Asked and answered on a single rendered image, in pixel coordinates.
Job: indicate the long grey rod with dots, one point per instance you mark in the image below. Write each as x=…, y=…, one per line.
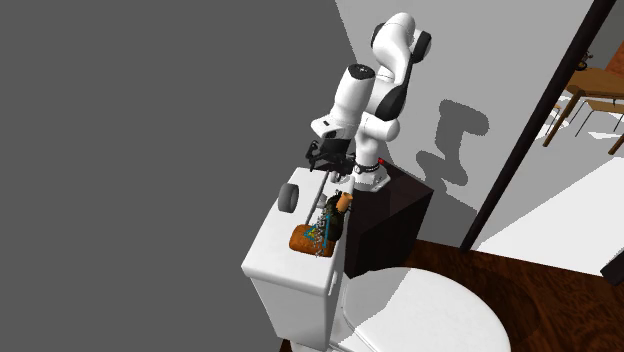
x=316, y=202

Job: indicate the wooden chair with thin legs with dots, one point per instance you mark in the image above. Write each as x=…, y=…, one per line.
x=604, y=106

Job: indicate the dark green corked bottle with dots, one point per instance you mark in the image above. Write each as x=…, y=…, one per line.
x=335, y=219

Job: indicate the dark robot stand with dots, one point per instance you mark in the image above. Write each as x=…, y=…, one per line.
x=390, y=214

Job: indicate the black door frame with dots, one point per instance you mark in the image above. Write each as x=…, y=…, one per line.
x=536, y=117

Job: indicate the wooden table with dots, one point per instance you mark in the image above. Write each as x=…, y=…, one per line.
x=592, y=80

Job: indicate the grey roll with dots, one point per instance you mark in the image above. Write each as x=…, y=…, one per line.
x=288, y=198

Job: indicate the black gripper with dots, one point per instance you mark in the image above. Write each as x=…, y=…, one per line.
x=335, y=146

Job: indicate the white toilet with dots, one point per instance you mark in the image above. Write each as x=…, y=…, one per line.
x=292, y=287

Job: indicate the blue glittery ornament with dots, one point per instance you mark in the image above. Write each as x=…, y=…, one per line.
x=318, y=235

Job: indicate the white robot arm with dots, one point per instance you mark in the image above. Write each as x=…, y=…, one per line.
x=351, y=97

